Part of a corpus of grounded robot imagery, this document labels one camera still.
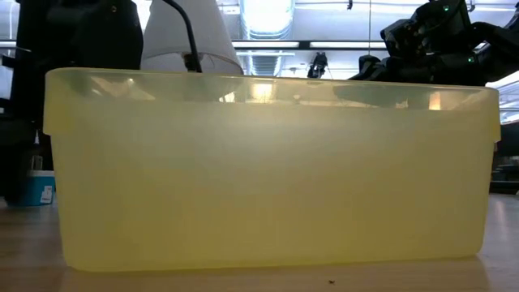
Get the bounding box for silver ventilation duct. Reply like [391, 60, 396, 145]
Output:
[238, 0, 295, 76]

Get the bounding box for blue plastic cooler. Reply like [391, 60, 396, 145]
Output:
[18, 170, 56, 207]

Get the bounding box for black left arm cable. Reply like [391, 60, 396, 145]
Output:
[161, 0, 203, 74]

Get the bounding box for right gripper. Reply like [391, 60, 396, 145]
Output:
[349, 0, 474, 87]

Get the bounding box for white shade table lamp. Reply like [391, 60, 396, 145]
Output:
[139, 0, 244, 76]

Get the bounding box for black clamp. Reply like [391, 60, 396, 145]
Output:
[307, 51, 329, 79]

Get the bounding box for yellow translucent plastic bin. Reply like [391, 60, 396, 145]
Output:
[42, 67, 503, 273]

